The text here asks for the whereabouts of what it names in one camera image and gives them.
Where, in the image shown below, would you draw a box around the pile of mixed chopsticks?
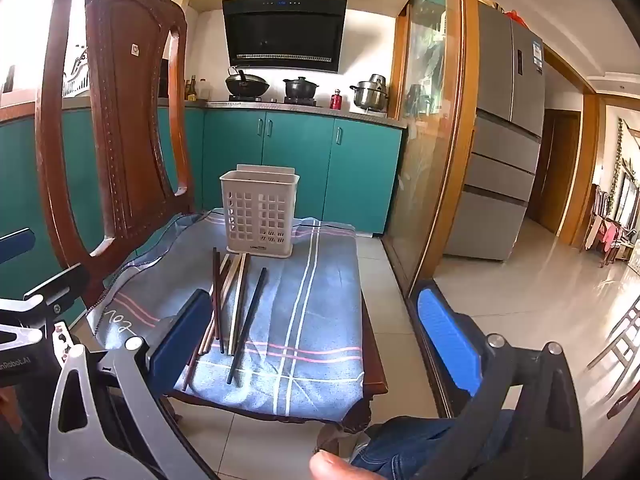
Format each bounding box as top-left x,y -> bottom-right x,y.
181,246 -> 268,393

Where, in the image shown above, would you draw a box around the silver refrigerator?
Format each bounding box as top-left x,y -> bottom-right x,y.
442,0 -> 546,263

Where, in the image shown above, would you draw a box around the green wall garland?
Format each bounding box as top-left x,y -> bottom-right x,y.
607,117 -> 640,221

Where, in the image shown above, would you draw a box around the wood-framed glass sliding door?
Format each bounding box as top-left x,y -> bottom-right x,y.
380,0 -> 482,418

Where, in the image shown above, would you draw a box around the person's right hand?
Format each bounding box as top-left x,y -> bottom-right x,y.
309,450 -> 373,480

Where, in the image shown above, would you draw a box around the black wok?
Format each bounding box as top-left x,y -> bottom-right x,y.
225,67 -> 271,99

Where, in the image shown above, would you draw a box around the row of condiment bottles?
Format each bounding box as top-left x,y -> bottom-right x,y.
184,75 -> 211,101

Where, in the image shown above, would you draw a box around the teal base cabinets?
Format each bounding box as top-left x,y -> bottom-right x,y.
0,106 -> 408,328

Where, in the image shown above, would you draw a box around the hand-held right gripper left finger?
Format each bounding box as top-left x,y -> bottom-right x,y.
47,288 -> 221,480

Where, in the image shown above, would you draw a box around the gas stove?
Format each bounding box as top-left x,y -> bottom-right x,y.
227,94 -> 319,107

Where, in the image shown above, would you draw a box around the black lidded pot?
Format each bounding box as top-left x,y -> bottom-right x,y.
283,76 -> 317,99

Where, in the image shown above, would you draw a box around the wooden ladder-back chair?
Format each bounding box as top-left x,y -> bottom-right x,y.
587,295 -> 640,418

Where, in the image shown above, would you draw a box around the stainless steel stockpot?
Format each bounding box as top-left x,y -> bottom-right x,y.
349,74 -> 390,111

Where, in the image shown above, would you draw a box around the brown wooden door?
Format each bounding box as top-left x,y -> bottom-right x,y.
527,107 -> 583,234

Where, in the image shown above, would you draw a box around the white slotted utensil basket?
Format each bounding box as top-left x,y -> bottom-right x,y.
220,164 -> 300,259

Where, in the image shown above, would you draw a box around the grey kitchen countertop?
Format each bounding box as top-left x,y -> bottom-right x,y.
0,94 -> 408,130

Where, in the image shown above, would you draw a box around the red bag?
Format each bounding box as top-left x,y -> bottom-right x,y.
495,2 -> 527,29

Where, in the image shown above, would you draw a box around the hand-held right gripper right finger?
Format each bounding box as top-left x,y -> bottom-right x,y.
409,280 -> 586,480

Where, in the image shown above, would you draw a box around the kitchen window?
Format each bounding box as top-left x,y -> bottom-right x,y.
0,0 -> 92,107

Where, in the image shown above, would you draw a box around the blue plaid cloth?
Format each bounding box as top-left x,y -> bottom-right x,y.
86,207 -> 365,423

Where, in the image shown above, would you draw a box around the clothes drying rack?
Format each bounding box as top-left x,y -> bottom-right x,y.
582,185 -> 640,267

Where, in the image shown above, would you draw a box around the black range hood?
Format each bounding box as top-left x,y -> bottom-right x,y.
222,0 -> 348,75

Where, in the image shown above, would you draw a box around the small dark wooden table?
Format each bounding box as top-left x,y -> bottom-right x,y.
167,235 -> 389,436

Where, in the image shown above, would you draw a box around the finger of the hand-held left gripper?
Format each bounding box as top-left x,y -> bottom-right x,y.
0,228 -> 36,264
22,262 -> 92,318

